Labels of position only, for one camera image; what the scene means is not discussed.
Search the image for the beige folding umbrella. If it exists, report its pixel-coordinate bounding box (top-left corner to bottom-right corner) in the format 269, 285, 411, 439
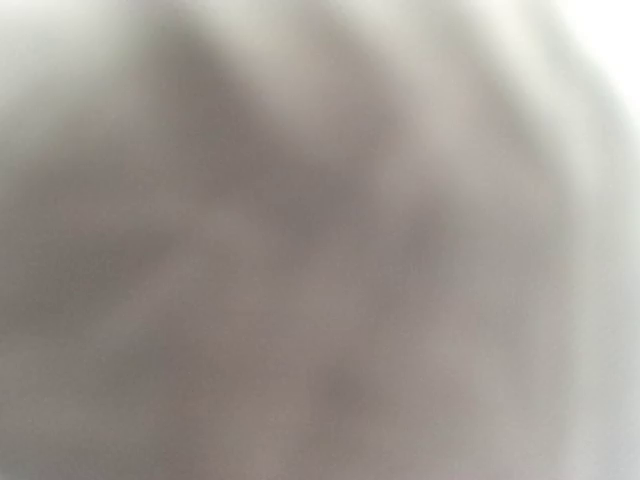
1, 1, 639, 479

